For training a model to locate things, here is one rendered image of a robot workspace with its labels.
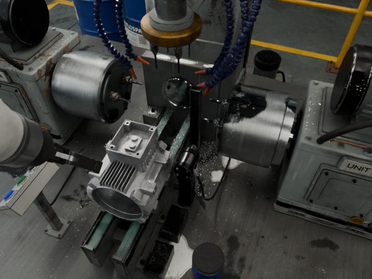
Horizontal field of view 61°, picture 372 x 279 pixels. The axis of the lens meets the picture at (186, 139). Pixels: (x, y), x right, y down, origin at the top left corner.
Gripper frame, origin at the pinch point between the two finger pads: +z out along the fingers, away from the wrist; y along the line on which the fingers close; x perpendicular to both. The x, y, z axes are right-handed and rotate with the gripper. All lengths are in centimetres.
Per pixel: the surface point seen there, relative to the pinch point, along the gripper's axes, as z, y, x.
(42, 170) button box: 10.4, 15.9, 5.4
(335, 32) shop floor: 260, -83, -213
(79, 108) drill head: 27.2, 23.0, -17.7
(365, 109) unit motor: 11, -62, -33
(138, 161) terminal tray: 9.7, -10.3, -4.6
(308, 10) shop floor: 282, -50, -251
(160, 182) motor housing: 18.8, -15.3, -1.2
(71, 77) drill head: 21.4, 26.2, -26.0
